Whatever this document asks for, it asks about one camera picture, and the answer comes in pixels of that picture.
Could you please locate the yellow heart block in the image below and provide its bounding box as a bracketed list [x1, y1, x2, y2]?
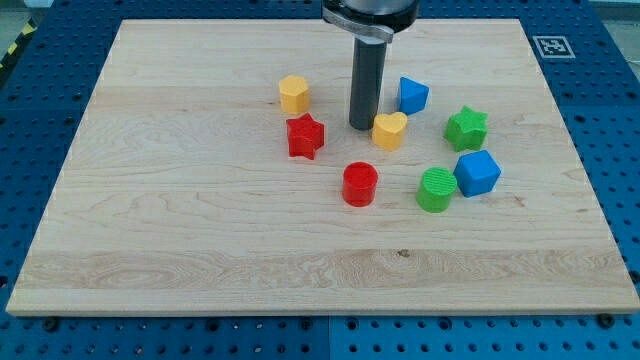
[371, 112, 408, 151]

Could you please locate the yellow hexagon block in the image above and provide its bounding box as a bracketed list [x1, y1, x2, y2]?
[278, 75, 310, 114]

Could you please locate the red cylinder block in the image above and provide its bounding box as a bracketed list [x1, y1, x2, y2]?
[342, 162, 378, 207]

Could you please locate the red star block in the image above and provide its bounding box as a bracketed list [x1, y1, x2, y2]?
[286, 113, 325, 160]

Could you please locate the light wooden board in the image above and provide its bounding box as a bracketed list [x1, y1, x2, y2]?
[6, 19, 639, 317]

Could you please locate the green cylinder block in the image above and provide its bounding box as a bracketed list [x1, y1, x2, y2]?
[416, 167, 458, 213]

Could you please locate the blue triangle block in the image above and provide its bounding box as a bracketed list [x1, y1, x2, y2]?
[397, 77, 430, 115]

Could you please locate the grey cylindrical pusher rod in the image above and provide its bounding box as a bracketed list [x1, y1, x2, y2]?
[349, 38, 387, 131]

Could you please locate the green star block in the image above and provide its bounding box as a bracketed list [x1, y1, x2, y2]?
[444, 106, 488, 152]

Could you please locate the blue cube block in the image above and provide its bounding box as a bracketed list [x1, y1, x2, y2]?
[454, 150, 502, 198]

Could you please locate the white fiducial marker tag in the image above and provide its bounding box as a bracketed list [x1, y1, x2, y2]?
[533, 35, 575, 59]

